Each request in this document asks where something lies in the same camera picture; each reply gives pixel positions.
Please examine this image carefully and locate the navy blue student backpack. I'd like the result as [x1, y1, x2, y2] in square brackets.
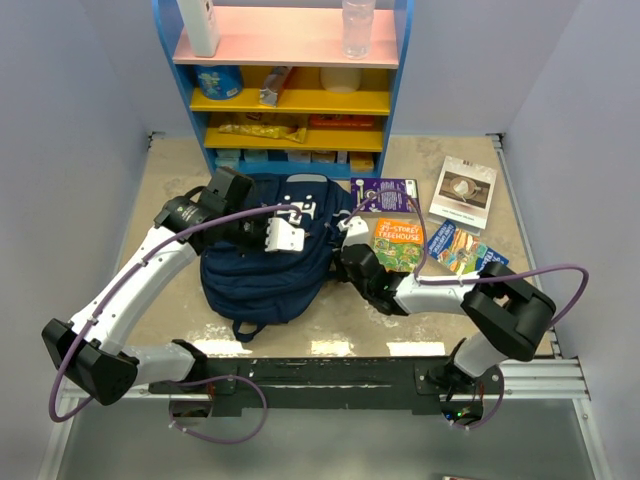
[200, 173, 353, 343]

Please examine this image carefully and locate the blue Treehouse book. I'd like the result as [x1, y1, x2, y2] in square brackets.
[428, 220, 509, 275]

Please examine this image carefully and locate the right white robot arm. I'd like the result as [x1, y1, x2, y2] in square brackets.
[334, 244, 556, 395]

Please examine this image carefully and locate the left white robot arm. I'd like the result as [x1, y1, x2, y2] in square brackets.
[42, 167, 267, 406]

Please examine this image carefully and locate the yellow snack bag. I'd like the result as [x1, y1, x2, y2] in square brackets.
[217, 114, 308, 144]

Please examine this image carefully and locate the orange Treehouse book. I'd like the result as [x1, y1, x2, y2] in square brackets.
[372, 218, 424, 273]

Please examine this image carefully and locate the purple paperback book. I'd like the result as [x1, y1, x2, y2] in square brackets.
[350, 177, 419, 214]

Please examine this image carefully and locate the small boxes bottom shelf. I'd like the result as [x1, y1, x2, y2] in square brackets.
[208, 148, 377, 176]

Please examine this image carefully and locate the silver foil snack packet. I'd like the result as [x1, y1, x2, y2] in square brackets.
[259, 66, 293, 107]

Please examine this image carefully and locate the blue snack canister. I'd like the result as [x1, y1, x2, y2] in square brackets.
[195, 65, 244, 101]

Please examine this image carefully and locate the blue colourful shelf unit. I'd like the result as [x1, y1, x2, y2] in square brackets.
[152, 1, 414, 177]

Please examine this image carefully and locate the white coffee cover book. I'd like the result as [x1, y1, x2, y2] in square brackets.
[428, 156, 498, 234]

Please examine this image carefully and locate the orange red snack box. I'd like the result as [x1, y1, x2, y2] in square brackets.
[309, 114, 376, 130]

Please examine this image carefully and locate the cream round container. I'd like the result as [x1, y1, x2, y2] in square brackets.
[319, 67, 362, 94]

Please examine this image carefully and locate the white rectangular bottle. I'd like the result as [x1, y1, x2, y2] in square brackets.
[177, 0, 221, 58]

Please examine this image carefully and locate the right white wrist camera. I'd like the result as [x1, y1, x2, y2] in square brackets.
[338, 216, 370, 249]

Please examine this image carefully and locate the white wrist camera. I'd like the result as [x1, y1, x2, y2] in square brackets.
[265, 217, 305, 253]
[338, 216, 370, 249]

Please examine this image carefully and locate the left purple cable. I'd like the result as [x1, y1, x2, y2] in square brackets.
[48, 203, 304, 444]

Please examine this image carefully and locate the purple cable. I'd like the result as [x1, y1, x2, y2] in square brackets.
[344, 187, 590, 431]
[48, 203, 304, 444]

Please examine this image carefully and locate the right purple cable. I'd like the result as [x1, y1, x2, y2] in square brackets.
[344, 187, 590, 431]

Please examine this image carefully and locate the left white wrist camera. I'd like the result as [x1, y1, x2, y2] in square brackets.
[265, 217, 305, 253]

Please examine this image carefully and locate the black metal base plate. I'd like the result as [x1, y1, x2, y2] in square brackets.
[148, 355, 506, 419]

